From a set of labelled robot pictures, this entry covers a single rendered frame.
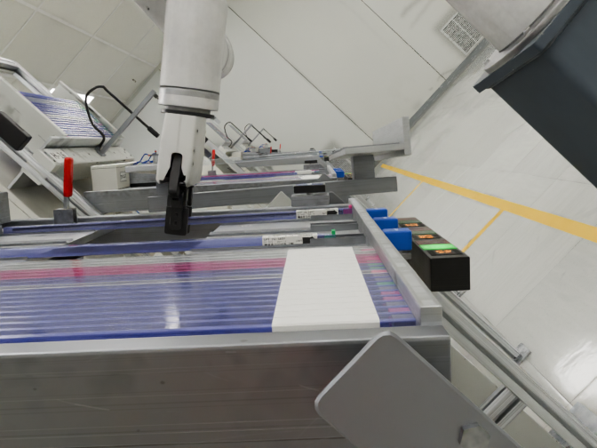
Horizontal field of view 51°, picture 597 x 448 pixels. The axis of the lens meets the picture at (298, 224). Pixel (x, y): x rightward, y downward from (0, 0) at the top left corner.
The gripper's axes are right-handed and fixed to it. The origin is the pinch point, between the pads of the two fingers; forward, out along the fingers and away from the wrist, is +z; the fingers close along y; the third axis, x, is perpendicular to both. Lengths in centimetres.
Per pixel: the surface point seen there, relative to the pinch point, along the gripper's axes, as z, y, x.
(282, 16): -168, -749, -36
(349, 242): -3.1, 23.3, 23.2
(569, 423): 28, -10, 66
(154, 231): 3.5, -8.0, -5.2
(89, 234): 2.9, 3.7, -11.5
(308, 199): -4.3, -7.9, 18.5
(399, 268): -5, 48, 25
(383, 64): -123, -749, 100
